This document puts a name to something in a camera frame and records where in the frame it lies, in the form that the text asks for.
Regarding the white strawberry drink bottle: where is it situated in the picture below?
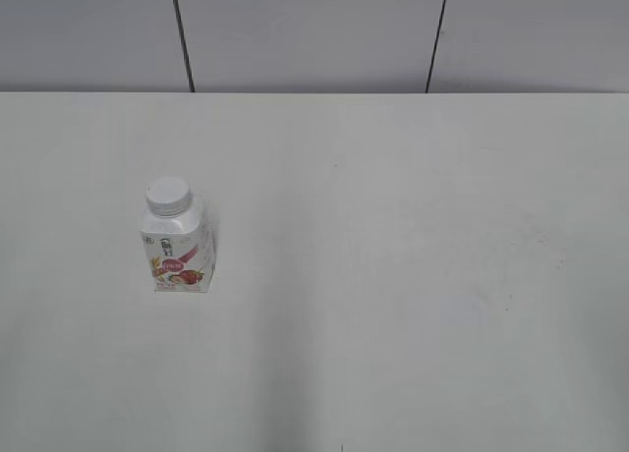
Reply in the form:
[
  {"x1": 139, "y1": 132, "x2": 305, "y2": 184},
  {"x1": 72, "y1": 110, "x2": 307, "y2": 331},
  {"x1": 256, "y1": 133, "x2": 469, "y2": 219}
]
[{"x1": 140, "y1": 196, "x2": 216, "y2": 293}]

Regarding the white plastic bottle cap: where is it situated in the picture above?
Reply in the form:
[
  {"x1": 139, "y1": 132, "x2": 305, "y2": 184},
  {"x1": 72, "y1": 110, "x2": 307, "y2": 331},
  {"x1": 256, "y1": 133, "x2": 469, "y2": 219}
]
[{"x1": 145, "y1": 176, "x2": 193, "y2": 217}]

